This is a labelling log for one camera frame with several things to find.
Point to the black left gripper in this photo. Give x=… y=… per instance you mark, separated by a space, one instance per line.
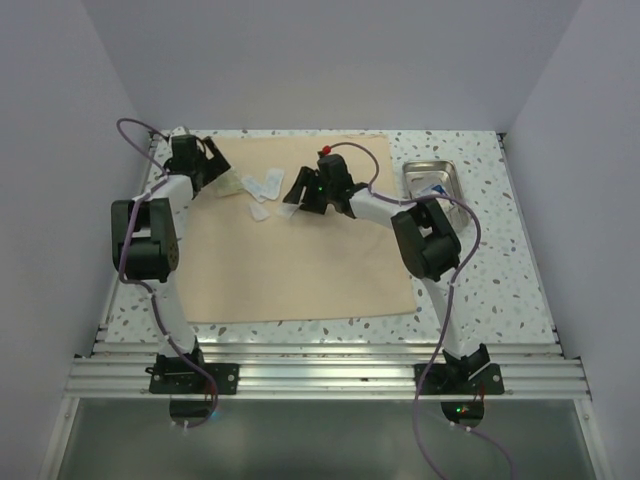
x=216 y=165

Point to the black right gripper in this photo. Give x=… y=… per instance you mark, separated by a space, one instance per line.
x=305 y=176

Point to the green yellow packet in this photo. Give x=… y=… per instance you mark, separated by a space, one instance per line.
x=228 y=184

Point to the white gauze square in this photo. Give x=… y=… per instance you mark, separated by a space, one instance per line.
x=286 y=210

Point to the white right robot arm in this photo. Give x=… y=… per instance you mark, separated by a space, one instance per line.
x=428 y=244

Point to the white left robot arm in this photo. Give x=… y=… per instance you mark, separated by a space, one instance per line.
x=145 y=237

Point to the beige cloth mat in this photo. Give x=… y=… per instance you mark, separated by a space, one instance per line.
x=234 y=269

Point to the stainless steel tray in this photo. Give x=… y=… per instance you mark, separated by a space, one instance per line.
x=439 y=177

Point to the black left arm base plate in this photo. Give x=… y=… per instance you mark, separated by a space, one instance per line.
x=172 y=376

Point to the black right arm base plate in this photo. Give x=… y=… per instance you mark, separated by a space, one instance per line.
x=440 y=380

